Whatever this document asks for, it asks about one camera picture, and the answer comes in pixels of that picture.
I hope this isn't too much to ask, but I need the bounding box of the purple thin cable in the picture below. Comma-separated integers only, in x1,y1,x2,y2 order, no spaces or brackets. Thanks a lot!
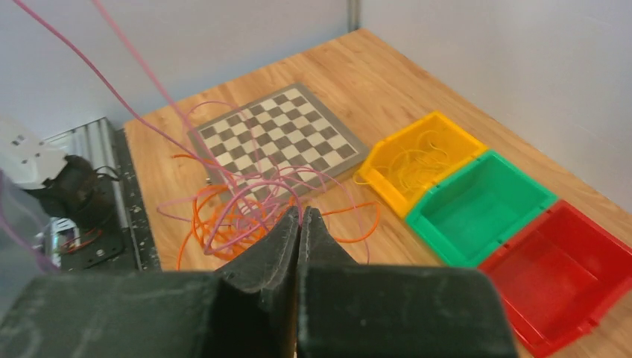
12,0,371,263

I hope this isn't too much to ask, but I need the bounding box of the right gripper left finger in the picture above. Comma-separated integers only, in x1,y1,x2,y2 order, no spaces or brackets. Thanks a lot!
1,207,300,357

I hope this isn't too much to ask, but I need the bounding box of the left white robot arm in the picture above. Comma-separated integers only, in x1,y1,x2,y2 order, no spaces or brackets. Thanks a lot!
1,119,118,230

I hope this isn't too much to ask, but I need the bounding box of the red plastic bin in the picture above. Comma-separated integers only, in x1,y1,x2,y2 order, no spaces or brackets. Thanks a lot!
478,201,631,357

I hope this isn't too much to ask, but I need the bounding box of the green plastic bin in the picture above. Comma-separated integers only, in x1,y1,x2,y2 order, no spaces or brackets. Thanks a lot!
405,151,557,267

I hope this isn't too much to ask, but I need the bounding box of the yellow plastic bin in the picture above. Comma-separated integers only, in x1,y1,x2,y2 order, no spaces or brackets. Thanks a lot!
354,111,488,218

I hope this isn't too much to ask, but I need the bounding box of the yellow thin cable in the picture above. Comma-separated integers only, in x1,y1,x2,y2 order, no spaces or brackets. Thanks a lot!
351,129,452,196

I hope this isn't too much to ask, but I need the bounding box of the wooden chessboard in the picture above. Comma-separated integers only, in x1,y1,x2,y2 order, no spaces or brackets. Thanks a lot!
189,83,369,201

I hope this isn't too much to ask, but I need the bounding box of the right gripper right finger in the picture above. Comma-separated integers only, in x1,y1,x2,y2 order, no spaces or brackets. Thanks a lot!
297,207,518,357

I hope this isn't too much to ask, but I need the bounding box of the left aluminium frame post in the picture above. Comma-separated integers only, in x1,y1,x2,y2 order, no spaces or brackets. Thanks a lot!
347,0,361,32

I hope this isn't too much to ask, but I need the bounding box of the orange thin cable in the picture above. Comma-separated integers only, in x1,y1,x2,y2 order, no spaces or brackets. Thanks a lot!
171,153,382,271

